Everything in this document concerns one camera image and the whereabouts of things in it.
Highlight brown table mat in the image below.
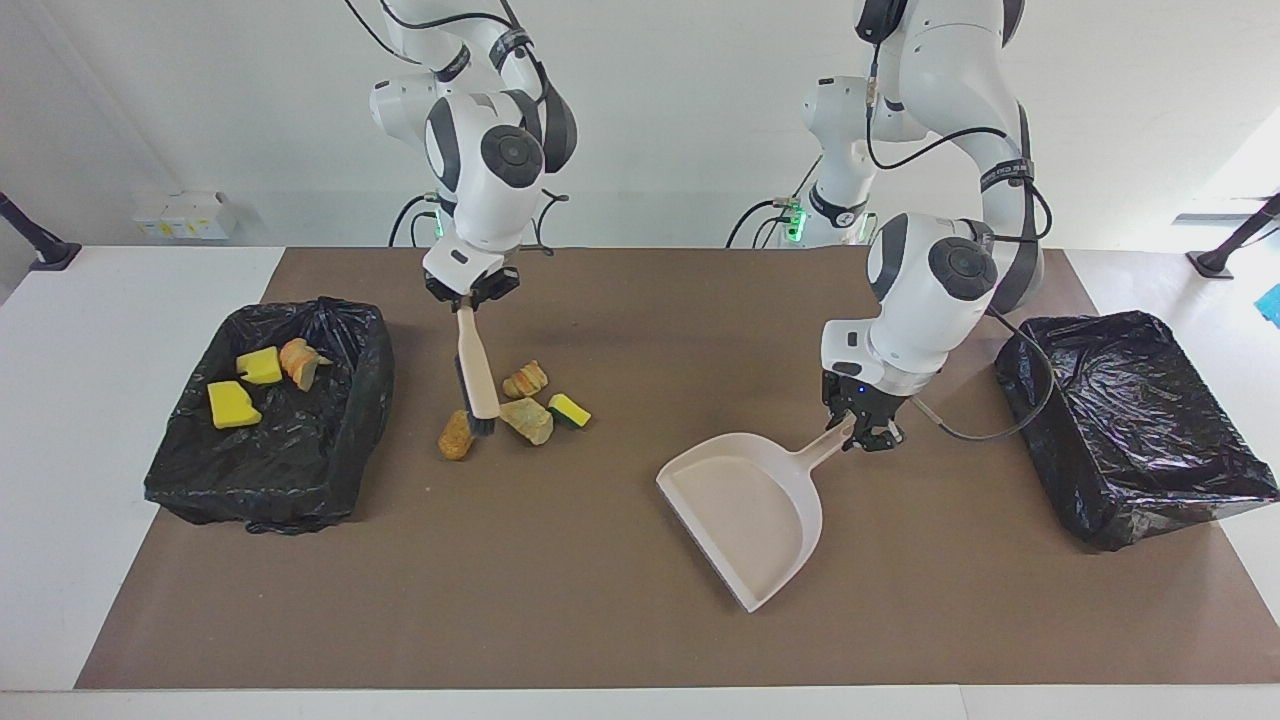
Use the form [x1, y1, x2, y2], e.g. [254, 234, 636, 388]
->
[75, 247, 1280, 691]

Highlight white wall socket box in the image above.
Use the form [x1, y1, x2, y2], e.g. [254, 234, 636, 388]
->
[133, 190, 238, 241]

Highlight beige hand brush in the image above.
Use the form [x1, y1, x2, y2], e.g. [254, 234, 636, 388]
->
[455, 305, 501, 436]

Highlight beige plastic dustpan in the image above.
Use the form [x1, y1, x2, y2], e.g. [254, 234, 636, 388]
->
[656, 412, 861, 613]

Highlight black base cable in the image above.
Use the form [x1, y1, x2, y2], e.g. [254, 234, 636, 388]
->
[388, 193, 441, 248]
[725, 195, 809, 248]

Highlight black camera stand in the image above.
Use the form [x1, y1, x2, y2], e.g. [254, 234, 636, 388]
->
[0, 190, 83, 272]
[1186, 193, 1280, 280]

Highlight brown oblong foam piece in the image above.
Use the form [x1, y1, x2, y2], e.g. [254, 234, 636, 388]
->
[438, 410, 479, 461]

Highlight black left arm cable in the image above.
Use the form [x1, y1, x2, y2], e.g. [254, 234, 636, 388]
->
[862, 40, 1056, 443]

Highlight pale rock-like foam chunk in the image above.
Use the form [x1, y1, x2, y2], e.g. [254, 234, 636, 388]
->
[497, 397, 554, 446]

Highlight notched yellow sponge piece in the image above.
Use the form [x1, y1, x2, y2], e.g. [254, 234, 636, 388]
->
[236, 346, 283, 386]

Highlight bin with black bag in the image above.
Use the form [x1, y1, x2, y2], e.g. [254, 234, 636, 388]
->
[995, 310, 1280, 553]
[143, 296, 395, 536]

